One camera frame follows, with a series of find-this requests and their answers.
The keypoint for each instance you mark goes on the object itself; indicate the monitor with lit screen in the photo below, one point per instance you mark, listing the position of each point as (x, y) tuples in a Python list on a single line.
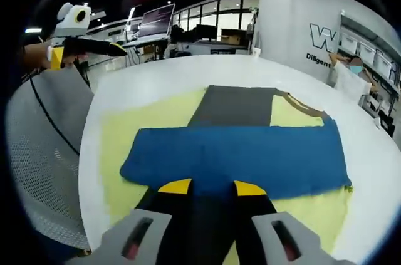
[(156, 20)]

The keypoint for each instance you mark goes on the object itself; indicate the group of white storage bins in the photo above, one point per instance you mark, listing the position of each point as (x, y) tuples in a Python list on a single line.
[(366, 52)]

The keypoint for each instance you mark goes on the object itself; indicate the grey mesh chair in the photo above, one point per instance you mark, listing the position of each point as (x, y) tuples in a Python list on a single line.
[(44, 158)]

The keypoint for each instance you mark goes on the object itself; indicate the person's left hand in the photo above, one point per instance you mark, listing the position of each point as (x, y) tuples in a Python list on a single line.
[(36, 56)]

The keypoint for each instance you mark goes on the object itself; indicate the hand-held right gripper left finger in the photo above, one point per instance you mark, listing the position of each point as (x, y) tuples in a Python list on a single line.
[(147, 230)]

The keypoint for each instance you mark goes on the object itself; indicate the yellow blue grey garment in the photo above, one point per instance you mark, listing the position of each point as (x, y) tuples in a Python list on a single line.
[(235, 152)]

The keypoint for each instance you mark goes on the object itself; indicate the cardboard box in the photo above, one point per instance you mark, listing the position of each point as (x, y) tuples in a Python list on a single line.
[(231, 37)]

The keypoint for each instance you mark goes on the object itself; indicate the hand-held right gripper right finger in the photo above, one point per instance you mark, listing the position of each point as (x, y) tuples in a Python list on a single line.
[(282, 233)]

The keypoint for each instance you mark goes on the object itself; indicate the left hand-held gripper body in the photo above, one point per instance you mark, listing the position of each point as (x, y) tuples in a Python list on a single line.
[(72, 22)]

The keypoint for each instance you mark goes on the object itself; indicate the grey metal shelf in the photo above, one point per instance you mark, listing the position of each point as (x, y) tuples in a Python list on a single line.
[(385, 80)]

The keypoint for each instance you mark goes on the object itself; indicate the black computer monitor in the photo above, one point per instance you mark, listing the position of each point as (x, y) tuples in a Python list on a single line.
[(203, 33)]

